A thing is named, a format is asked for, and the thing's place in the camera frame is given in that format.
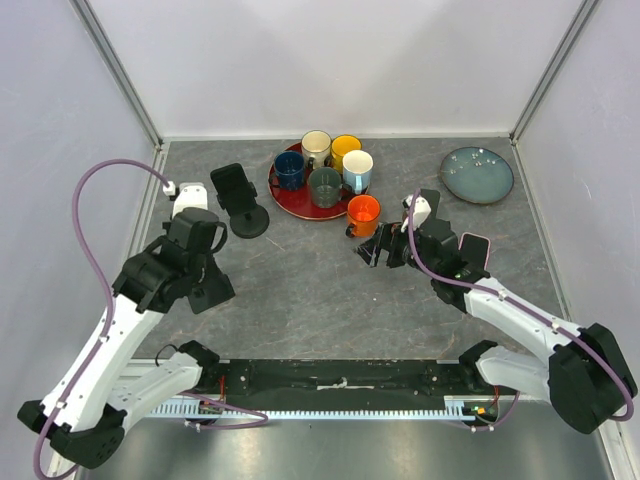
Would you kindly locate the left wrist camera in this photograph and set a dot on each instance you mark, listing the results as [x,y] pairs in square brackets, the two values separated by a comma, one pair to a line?
[186,195]

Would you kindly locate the dark blue mug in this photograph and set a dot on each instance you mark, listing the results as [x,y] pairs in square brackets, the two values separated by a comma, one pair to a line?
[289,171]

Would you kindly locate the cream mug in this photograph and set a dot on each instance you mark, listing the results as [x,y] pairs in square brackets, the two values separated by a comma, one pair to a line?
[316,148]

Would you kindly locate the orange mug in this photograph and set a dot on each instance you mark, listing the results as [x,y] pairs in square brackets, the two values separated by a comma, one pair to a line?
[363,213]

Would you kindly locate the black round-base phone stand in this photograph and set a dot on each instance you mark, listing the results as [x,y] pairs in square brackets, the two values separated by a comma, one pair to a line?
[251,224]

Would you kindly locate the light blue white mug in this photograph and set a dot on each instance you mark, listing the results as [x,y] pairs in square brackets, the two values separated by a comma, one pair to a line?
[357,170]

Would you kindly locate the yellow mug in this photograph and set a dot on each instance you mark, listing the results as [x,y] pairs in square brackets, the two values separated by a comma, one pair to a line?
[340,146]

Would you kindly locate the blue ceramic plate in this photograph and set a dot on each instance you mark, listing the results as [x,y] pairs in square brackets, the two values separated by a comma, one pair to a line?
[476,175]

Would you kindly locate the pink case smartphone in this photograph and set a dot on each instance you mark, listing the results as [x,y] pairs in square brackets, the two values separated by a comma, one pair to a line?
[475,248]

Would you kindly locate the slotted cable duct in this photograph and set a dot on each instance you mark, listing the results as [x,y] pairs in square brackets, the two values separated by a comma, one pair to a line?
[191,409]

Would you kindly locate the red round tray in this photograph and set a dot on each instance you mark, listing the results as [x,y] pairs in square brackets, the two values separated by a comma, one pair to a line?
[299,202]

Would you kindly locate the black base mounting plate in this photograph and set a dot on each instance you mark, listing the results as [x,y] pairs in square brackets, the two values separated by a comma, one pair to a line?
[341,385]

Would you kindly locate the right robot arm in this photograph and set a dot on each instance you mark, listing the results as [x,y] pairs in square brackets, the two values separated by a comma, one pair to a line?
[580,371]

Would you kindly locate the black phone on stand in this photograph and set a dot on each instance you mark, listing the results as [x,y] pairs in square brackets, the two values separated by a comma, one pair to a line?
[235,192]

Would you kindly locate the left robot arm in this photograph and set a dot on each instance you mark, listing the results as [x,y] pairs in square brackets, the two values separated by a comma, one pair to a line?
[86,416]

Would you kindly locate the grey glass mug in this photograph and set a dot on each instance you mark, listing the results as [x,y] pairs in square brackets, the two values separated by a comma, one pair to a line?
[327,188]

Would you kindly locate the black angled phone stand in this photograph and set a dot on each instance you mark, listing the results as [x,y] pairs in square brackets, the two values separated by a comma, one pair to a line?
[212,288]

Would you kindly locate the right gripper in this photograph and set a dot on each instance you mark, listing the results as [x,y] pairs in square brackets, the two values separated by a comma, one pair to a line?
[388,240]

